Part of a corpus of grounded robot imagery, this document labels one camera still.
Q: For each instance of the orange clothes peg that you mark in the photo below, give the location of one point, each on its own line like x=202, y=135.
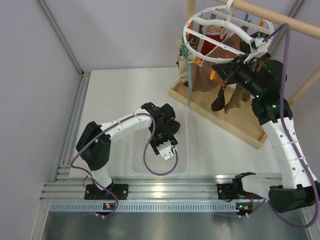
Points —
x=213, y=75

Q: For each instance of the dark brown sock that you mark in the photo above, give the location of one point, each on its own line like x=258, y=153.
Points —
x=220, y=102
x=173, y=126

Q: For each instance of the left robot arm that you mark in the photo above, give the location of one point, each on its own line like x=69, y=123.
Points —
x=94, y=145

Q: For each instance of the tan hanging sock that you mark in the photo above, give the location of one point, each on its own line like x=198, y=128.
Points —
x=239, y=94

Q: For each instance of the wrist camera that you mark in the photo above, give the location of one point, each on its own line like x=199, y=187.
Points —
x=258, y=47
x=165, y=150

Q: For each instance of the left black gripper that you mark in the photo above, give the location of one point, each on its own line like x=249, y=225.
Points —
x=169, y=136

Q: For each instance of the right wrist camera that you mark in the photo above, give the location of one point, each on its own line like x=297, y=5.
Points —
x=258, y=47

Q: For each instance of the brown hanging cloth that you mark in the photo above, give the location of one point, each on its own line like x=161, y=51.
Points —
x=201, y=81

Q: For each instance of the wooden drying rack frame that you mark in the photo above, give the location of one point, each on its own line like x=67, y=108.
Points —
x=241, y=122

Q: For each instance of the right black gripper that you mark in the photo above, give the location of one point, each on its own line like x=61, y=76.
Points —
x=227, y=71

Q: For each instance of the white plastic basket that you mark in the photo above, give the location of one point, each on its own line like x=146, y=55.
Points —
x=142, y=156

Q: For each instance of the aluminium mounting rail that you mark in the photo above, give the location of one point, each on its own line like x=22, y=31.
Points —
x=194, y=194

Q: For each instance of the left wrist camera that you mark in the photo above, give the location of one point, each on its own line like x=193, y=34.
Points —
x=165, y=150

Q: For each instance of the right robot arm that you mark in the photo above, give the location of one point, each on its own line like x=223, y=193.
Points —
x=299, y=187

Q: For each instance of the white round clip hanger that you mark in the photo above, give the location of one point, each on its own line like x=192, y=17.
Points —
x=215, y=24

